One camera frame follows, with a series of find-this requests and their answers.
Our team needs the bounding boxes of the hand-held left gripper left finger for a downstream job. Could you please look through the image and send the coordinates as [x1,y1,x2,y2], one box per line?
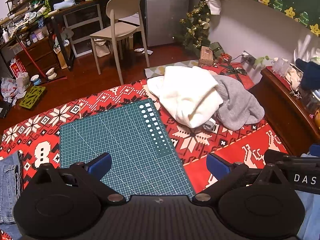
[34,152,127,204]

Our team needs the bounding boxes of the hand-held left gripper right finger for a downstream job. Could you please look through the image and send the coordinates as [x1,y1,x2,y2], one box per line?
[192,152,288,203]

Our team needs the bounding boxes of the white knit sweater vest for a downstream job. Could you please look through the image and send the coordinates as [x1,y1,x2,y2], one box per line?
[147,66,224,128]

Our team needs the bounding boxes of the green cutting mat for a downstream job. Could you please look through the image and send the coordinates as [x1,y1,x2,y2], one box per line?
[59,99,197,202]

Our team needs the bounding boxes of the light blue cloth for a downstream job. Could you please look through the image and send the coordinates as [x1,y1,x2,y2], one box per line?
[295,190,320,240]

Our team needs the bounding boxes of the wooden nightstand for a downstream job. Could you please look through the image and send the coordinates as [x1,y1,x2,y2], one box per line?
[250,66,320,155]

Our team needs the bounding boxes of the grey sweater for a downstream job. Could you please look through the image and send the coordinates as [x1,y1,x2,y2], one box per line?
[212,74,265,131]

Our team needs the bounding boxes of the red printed blanket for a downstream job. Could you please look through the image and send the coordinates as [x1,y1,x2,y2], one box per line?
[0,62,290,240]

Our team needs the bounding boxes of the blue jeans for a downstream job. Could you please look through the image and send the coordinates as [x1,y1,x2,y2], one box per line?
[0,151,24,240]

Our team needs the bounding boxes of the navy knit hat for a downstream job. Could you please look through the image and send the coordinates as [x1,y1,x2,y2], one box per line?
[296,59,320,90]

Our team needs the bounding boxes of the green lattice board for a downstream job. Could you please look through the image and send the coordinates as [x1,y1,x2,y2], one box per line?
[19,86,47,110]

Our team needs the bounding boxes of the checkered green rug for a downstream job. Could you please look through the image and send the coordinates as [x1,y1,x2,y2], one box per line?
[144,60,200,79]

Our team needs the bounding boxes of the woven gift box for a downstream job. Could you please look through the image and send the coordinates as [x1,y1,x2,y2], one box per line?
[199,46,213,67]

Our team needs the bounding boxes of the black flat case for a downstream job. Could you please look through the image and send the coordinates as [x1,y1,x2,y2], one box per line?
[0,100,12,118]

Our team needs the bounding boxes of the white tote bag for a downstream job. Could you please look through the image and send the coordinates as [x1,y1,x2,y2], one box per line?
[94,39,110,57]

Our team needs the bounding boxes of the green gift box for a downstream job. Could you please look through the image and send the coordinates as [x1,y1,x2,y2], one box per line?
[209,42,223,58]

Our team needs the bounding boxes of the printed plastic bag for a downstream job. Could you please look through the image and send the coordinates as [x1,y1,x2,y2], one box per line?
[0,76,28,103]

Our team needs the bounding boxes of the red printed box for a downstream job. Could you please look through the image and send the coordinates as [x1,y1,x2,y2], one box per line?
[9,59,28,78]

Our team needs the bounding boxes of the brown wooden drawer cabinet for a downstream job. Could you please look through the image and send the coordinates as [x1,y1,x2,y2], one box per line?
[0,36,62,79]

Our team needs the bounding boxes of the red broom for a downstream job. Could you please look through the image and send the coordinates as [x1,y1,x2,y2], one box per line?
[15,34,68,80]

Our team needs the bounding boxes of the white drawer unit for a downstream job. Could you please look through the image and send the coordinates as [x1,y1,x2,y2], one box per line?
[62,4,104,58]

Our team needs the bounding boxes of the small Christmas tree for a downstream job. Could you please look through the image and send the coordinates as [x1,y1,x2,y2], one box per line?
[175,0,212,55]

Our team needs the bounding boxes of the beige chair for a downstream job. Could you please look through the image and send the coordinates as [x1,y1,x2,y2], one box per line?
[89,0,150,85]

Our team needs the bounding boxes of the white hanging cloth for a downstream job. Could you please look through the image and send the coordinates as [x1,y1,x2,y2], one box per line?
[206,0,222,15]

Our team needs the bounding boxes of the grey refrigerator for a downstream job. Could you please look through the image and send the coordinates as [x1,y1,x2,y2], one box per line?
[144,0,190,47]

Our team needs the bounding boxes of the light blue pouch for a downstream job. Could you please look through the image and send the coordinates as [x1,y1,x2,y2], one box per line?
[53,0,76,11]

